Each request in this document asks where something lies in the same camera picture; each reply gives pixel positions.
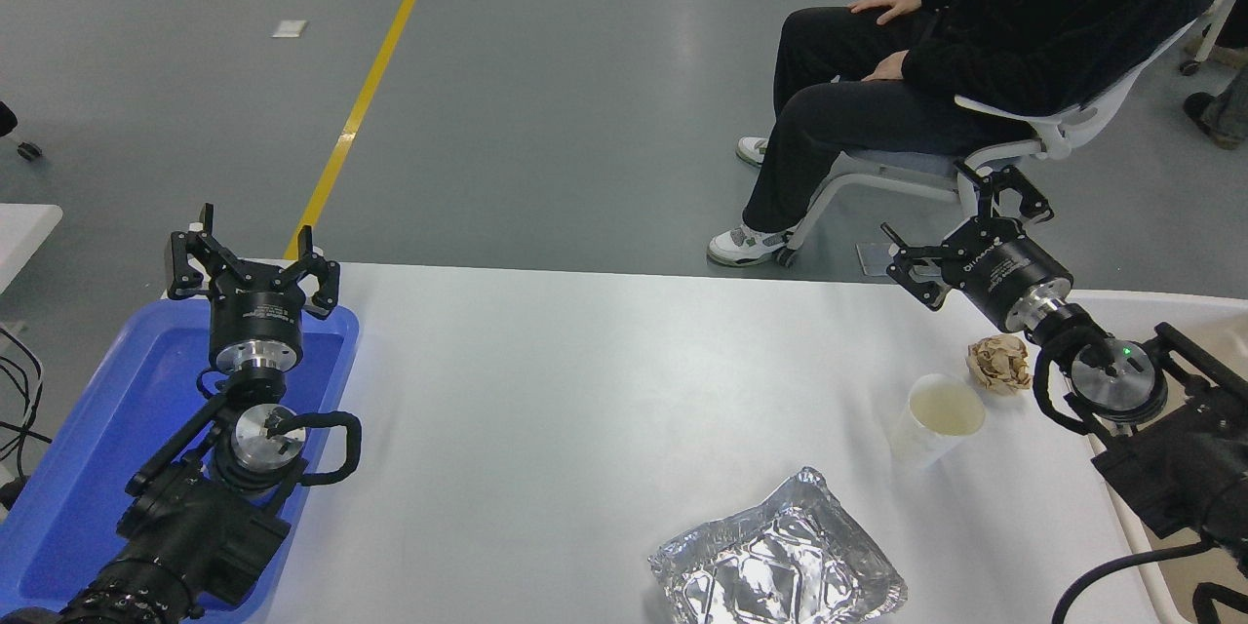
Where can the person's right hand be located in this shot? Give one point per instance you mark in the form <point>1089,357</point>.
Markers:
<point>892,5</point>

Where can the crumpled tan paper ball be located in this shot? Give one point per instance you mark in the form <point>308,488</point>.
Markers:
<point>998,365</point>

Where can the person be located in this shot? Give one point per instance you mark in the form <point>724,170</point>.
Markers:
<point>1053,19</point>
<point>1224,117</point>

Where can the metal floor plate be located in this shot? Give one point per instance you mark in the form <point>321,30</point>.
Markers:
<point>875,258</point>

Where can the white office chair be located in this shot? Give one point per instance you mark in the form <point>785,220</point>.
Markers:
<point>897,171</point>

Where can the black chair caster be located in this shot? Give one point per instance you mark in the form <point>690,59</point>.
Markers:
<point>29,151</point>

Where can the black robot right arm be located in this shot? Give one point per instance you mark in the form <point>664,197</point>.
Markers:
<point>1170,468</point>

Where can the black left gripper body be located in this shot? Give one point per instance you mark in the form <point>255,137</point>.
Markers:
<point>255,317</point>

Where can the white paper cup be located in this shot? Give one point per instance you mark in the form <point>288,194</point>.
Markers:
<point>931,419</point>

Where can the blue plastic tray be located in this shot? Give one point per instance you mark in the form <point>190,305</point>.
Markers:
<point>97,429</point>

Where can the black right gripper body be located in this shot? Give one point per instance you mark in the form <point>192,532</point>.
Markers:
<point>1009,273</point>

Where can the large pale bin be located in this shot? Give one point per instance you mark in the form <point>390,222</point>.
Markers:
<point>1170,304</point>

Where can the white side table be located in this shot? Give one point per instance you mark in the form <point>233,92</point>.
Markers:
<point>24,229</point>

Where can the crumpled foil tray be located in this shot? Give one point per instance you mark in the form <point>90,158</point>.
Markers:
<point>775,565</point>

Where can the white floor tag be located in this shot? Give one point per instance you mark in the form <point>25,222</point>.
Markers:
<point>290,28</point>

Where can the person's left hand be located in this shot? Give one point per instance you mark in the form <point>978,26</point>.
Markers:
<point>889,68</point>

